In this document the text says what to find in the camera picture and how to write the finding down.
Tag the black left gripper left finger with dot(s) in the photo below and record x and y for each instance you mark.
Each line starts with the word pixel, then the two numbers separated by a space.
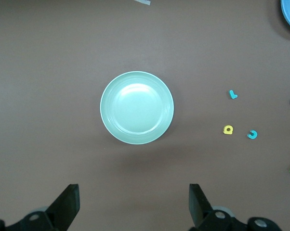
pixel 63 211

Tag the teal foam letter C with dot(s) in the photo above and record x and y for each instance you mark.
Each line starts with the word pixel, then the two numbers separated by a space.
pixel 255 134

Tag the light green plate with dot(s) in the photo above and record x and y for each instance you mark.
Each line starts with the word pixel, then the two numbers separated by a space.
pixel 136 107

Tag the brown table cover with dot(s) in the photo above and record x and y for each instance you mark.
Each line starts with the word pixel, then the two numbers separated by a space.
pixel 39 72

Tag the teal foam letter L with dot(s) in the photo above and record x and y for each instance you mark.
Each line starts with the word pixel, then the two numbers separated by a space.
pixel 232 94

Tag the white tape scrap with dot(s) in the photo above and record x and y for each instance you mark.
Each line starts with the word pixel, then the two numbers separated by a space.
pixel 145 2

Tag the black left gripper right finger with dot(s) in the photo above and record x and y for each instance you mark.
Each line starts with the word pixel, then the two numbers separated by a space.
pixel 200 214

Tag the yellow foam letter D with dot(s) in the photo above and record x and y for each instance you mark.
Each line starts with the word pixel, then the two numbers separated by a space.
pixel 225 130

